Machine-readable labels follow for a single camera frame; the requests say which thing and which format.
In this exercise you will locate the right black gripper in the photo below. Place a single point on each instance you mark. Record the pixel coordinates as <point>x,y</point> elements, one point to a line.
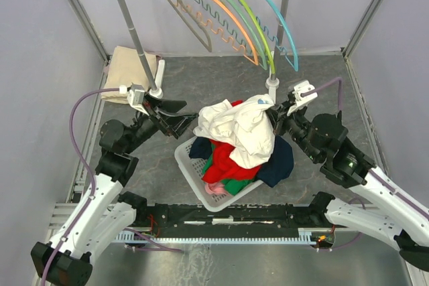
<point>278,117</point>

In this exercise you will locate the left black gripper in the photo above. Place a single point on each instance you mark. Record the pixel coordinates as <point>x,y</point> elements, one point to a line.
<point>169,120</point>

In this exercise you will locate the white t shirt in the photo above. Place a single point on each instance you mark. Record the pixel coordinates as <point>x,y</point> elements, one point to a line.
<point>244,126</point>

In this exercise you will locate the navy blue t shirt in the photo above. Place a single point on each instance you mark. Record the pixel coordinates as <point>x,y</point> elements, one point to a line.
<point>277,168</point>

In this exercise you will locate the red t shirt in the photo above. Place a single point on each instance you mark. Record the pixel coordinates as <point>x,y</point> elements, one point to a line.
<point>242,136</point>

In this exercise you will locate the green t shirt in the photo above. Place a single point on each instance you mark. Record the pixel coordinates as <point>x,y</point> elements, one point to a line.
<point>234,187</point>

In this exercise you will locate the pink t shirt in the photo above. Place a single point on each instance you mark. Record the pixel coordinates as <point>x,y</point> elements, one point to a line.
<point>215,189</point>

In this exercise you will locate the grey hanger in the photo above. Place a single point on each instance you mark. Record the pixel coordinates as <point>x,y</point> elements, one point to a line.
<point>192,23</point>

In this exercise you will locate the mint green hanger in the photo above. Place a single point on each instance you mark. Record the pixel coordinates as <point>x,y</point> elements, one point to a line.
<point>229,20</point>

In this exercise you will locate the yellow green hanger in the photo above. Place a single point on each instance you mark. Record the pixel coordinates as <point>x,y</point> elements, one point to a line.
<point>266,51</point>

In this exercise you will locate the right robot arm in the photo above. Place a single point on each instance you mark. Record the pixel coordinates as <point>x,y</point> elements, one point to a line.
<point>404,222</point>

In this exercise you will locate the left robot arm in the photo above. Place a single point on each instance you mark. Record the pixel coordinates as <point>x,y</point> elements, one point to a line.
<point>104,211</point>

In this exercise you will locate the white plastic basket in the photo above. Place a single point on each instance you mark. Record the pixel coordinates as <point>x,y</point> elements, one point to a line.
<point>192,171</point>

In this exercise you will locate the folded beige cloth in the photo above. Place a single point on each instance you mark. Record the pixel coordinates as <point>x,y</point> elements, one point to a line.
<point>125,69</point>

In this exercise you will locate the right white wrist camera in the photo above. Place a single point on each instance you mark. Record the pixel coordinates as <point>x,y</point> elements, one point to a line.
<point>300,95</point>

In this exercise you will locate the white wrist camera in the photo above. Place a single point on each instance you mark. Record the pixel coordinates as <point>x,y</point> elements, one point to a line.
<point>300,95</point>
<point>135,96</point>

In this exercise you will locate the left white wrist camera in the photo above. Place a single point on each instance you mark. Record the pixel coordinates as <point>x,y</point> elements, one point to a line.
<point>135,96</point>

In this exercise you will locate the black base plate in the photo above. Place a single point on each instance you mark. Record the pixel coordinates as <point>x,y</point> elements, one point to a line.
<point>163,215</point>

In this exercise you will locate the light blue cable duct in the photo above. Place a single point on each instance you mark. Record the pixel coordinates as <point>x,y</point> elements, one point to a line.
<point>272,233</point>

